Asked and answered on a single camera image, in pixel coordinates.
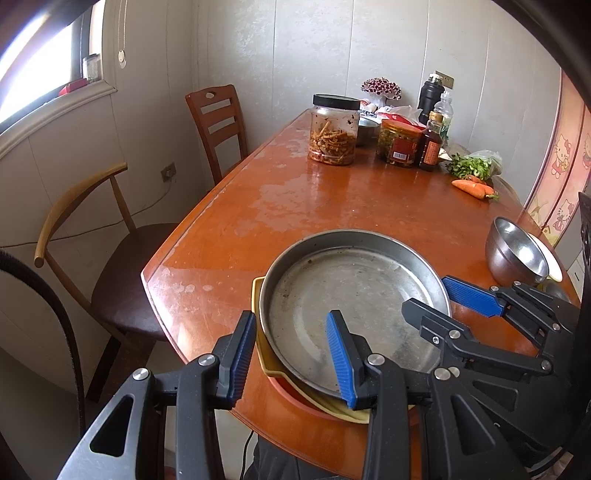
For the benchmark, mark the red label jar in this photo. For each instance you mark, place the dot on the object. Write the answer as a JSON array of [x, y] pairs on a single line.
[[399, 145]]

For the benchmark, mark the leafy greens in bag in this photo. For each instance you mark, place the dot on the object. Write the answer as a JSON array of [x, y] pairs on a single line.
[[475, 164]]

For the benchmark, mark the pink cartoon curtain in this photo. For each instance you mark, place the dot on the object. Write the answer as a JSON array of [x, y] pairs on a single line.
[[563, 161]]

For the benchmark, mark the yellow bowl white inside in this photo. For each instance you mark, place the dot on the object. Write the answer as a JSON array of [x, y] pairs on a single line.
[[552, 264]]

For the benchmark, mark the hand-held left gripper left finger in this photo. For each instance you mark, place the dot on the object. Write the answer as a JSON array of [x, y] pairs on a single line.
[[240, 360]]

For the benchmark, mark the dark sauce bottle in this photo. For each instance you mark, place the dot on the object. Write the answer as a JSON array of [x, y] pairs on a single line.
[[431, 147]]

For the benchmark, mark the small carrot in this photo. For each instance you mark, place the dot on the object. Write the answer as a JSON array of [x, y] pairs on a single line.
[[478, 179]]

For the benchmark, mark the curved-back wooden chair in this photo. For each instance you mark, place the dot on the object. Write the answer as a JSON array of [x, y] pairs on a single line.
[[124, 277]]

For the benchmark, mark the glass jar on sill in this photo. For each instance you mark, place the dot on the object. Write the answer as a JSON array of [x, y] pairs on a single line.
[[91, 68]]

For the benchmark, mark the wall socket plate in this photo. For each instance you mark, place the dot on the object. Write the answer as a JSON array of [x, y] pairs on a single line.
[[448, 79]]

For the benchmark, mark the window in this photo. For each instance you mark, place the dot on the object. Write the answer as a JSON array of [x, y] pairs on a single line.
[[37, 78]]

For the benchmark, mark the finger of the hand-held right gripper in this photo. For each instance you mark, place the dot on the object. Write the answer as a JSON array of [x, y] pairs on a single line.
[[466, 295], [429, 318]]

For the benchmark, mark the red apple-shaped plate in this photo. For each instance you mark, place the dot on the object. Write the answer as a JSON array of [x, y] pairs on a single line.
[[288, 392]]

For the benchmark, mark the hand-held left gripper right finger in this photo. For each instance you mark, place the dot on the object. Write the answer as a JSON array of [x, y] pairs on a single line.
[[341, 360]]

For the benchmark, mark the clear plastic bottle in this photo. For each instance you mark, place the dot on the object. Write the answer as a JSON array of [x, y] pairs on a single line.
[[445, 110]]

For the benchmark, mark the yellow shell-shaped plate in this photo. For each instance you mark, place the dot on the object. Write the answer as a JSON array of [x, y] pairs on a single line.
[[255, 300]]

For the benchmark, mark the large carrot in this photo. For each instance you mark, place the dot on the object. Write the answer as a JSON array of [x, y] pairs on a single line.
[[471, 188]]

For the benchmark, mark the plastic pickle jar black lid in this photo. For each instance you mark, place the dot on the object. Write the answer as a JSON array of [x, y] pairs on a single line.
[[334, 131]]

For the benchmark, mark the round metal pan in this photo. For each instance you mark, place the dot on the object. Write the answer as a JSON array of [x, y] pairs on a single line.
[[346, 277]]

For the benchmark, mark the flower ornament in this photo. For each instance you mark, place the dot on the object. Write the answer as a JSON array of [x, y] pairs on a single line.
[[381, 87]]

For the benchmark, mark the red object on sill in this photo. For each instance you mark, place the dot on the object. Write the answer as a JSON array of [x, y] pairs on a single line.
[[71, 87]]

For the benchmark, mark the white red plastic bag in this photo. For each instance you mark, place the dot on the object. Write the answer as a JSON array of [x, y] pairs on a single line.
[[397, 112]]

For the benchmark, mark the small steel bowl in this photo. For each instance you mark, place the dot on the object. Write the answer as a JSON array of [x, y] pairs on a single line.
[[367, 131]]

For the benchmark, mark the black thermos bottle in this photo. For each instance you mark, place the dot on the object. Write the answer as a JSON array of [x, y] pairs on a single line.
[[429, 94]]

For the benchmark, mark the wooden slat-back chair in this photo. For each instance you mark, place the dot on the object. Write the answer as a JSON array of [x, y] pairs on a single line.
[[217, 124]]

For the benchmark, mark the low wall socket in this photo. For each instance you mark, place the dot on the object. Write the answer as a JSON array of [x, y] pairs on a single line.
[[168, 171]]

